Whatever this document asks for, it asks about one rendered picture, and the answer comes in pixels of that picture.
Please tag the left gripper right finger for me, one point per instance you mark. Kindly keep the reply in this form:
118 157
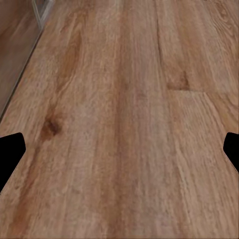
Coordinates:
231 148

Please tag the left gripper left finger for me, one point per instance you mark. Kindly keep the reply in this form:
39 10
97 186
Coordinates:
12 149

